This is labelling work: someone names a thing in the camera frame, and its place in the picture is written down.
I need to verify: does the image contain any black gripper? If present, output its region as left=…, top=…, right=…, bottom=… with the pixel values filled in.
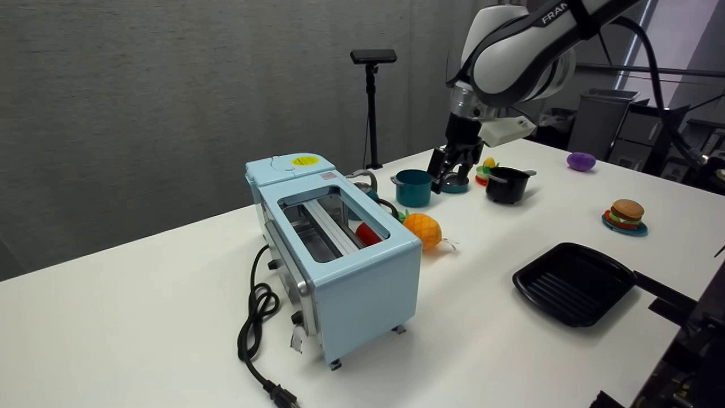
left=426, top=110, right=487, bottom=189

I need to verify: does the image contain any blue toy pot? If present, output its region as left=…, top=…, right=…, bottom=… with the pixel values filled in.
left=390, top=167, right=436, bottom=211

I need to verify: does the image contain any orange toy pineapple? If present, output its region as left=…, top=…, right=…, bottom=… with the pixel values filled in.
left=401, top=211, right=460, bottom=257

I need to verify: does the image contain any colourful toy food stack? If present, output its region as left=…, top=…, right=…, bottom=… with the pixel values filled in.
left=472, top=153, right=500, bottom=191

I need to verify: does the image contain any black toy saucepan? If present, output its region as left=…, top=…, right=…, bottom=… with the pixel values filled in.
left=485, top=166, right=538, bottom=206

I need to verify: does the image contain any red toy tomato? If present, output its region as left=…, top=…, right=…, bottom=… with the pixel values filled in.
left=352, top=219, right=385, bottom=248

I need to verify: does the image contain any purple toy fruit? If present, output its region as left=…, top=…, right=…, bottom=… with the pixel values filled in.
left=564, top=150, right=598, bottom=175

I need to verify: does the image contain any light blue toaster oven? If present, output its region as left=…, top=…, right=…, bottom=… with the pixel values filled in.
left=242, top=151, right=424, bottom=372

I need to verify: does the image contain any grey bin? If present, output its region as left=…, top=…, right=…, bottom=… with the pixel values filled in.
left=566, top=85, right=638, bottom=158

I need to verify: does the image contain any black ridged baking tray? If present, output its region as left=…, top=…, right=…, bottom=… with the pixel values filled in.
left=509, top=240, right=638, bottom=331

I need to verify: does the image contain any toy burger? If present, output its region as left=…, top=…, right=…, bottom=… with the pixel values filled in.
left=607, top=198, right=648, bottom=231

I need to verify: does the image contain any teal toy plate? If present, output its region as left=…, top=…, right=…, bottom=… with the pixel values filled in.
left=600, top=208, right=649, bottom=238

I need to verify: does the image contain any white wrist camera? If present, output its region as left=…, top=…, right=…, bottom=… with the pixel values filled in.
left=478, top=114, right=536, bottom=150

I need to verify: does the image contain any black oven power cable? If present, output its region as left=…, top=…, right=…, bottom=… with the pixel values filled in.
left=236, top=242, right=301, bottom=408

